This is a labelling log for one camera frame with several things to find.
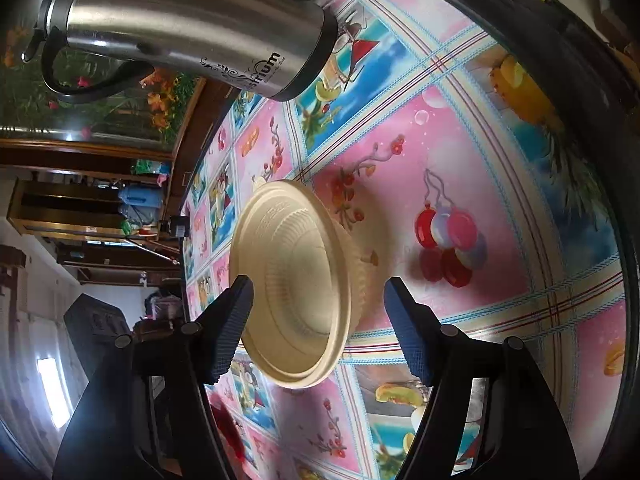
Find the bright window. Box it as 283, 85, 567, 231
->
36, 356, 72, 430

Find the stainless steel kettle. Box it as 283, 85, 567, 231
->
21, 0, 342, 105

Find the beige round lid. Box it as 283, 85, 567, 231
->
229, 179, 352, 389

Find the floral wall painting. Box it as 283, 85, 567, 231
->
0, 20, 207, 150

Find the blue water jug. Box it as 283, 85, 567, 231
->
118, 184, 165, 228

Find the colourful printed tablecloth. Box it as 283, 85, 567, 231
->
180, 0, 628, 480

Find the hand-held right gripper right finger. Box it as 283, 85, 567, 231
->
384, 276, 581, 480

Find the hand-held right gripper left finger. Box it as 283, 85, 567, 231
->
52, 275, 253, 480

